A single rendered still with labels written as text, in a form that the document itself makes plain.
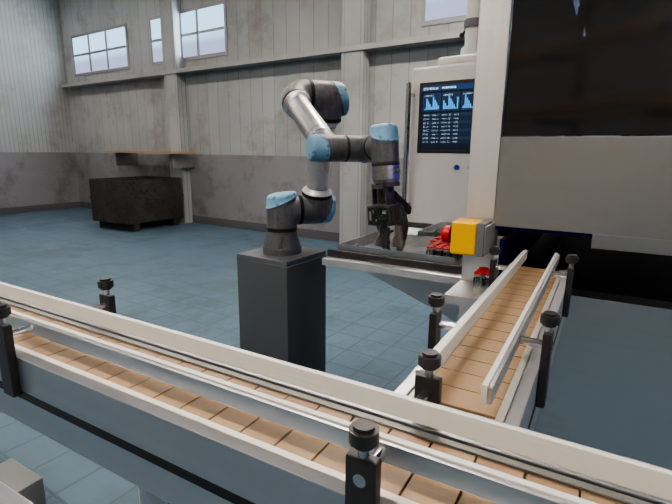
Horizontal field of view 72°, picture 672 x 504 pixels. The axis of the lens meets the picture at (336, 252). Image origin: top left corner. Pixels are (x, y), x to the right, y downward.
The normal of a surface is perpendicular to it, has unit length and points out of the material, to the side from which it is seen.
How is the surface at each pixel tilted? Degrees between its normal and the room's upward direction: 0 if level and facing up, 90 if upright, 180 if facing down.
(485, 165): 90
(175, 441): 90
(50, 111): 90
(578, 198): 90
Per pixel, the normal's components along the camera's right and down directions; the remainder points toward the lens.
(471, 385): 0.01, -0.98
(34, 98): 0.83, 0.12
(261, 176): -0.55, 0.18
